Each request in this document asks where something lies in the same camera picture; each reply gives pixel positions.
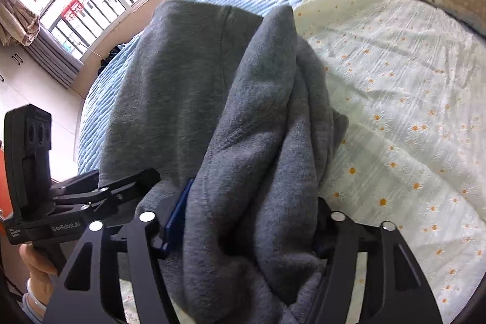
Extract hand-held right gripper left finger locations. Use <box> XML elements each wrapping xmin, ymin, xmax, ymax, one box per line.
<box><xmin>43</xmin><ymin>178</ymin><xmax>196</xmax><ymax>324</ymax></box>

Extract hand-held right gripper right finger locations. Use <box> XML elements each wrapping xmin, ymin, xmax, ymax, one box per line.
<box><xmin>304</xmin><ymin>197</ymin><xmax>445</xmax><ymax>324</ymax></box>

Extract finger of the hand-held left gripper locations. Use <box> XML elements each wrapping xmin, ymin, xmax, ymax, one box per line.
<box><xmin>49</xmin><ymin>171</ymin><xmax>102</xmax><ymax>197</ymax></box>
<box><xmin>87</xmin><ymin>168</ymin><xmax>161</xmax><ymax>213</ymax></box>

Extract grey zip jacket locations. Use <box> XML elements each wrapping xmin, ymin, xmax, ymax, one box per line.
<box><xmin>98</xmin><ymin>0</ymin><xmax>350</xmax><ymax>324</ymax></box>

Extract person's left forearm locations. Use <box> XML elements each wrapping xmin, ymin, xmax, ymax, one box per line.
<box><xmin>21</xmin><ymin>280</ymin><xmax>54</xmax><ymax>324</ymax></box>

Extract hanging beige clothes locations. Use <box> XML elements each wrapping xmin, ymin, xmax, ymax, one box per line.
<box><xmin>0</xmin><ymin>0</ymin><xmax>40</xmax><ymax>47</ymax></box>

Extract person's left hand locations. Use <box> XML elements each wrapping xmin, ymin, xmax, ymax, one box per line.
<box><xmin>20</xmin><ymin>244</ymin><xmax>59</xmax><ymax>294</ymax></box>

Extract white wardrobe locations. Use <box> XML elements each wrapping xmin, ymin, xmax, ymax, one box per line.
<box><xmin>0</xmin><ymin>43</ymin><xmax>84</xmax><ymax>176</ymax></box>

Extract grey curtain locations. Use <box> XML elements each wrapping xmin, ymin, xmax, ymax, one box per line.
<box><xmin>28</xmin><ymin>26</ymin><xmax>84</xmax><ymax>89</ymax></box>

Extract daisy print white blanket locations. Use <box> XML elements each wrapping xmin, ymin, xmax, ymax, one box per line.
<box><xmin>119</xmin><ymin>0</ymin><xmax>486</xmax><ymax>324</ymax></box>

